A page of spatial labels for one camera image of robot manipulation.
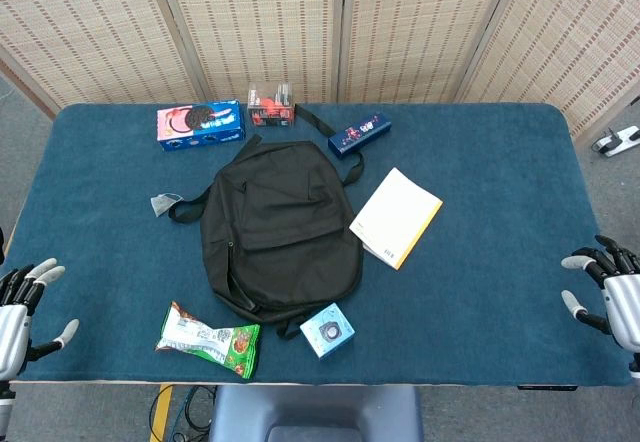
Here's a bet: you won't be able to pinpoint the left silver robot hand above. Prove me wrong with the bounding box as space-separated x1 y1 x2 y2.
0 257 80 383

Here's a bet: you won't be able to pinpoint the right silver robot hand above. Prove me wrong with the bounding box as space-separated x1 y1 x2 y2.
560 234 640 353

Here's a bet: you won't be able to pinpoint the white book yellow spine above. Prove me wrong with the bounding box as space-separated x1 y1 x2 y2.
348 166 444 271

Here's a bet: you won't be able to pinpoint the black backpack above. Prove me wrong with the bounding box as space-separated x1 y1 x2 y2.
167 103 366 341

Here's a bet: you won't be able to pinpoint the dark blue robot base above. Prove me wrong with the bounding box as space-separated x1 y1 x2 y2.
207 385 425 442

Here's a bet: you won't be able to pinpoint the blue table cloth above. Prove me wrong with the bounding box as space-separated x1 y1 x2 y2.
4 102 632 387

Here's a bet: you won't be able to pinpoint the white power strip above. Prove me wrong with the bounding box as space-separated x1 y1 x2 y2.
592 125 640 157

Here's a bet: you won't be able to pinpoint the yellow floor tape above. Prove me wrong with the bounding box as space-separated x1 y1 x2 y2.
149 384 175 442

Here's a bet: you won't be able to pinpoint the grey fabric tag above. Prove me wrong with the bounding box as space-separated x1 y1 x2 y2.
148 192 184 218

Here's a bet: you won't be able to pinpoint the green snack bag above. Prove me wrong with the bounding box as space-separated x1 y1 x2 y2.
154 301 262 381

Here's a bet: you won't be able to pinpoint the blue cookie box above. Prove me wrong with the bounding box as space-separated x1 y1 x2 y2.
156 99 247 153

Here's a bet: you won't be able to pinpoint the light blue cube box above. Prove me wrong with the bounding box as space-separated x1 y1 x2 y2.
299 302 357 361

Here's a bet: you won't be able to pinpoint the long dark blue box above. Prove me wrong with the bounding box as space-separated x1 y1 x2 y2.
327 112 393 162

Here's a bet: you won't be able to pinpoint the clear box with red items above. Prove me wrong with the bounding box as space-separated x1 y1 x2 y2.
246 81 297 128

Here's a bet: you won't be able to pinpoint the bamboo folding screen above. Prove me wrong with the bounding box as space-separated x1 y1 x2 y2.
0 0 640 138

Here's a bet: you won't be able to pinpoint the black floor cables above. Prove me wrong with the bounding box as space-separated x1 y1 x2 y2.
167 385 219 442

